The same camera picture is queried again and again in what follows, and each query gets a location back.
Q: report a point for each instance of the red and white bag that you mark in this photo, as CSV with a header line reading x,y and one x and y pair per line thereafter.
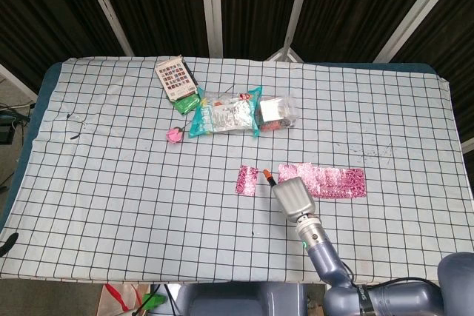
x,y
115,301

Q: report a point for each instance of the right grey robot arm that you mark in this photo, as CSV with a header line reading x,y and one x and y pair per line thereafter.
x,y
329,260

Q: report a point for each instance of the teal silver snack bag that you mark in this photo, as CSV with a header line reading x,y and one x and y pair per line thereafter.
x,y
222,114

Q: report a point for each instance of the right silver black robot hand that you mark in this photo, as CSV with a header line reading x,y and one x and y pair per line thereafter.
x,y
294,199

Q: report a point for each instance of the pink glittery foil packet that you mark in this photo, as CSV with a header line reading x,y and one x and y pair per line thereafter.
x,y
247,181

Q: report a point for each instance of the green packet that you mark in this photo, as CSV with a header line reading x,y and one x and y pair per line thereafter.
x,y
186,104

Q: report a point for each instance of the pink glitter pouch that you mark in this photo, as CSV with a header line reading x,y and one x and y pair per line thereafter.
x,y
333,183

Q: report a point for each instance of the white checkered tablecloth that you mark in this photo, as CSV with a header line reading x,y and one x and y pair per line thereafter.
x,y
148,201

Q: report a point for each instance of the card box with picture grid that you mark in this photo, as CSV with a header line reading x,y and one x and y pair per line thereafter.
x,y
176,77

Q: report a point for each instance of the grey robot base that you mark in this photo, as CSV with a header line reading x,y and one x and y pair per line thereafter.
x,y
240,299

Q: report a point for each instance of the green object on floor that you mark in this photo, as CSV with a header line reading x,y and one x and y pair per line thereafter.
x,y
153,300

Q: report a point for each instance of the clear bag with small boxes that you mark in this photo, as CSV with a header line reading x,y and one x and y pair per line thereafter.
x,y
277,112

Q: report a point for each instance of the white frame post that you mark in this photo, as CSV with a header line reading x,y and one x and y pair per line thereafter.
x,y
16,83
105,7
418,9
296,9
212,9

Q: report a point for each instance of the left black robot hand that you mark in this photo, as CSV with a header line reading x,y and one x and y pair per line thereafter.
x,y
8,243

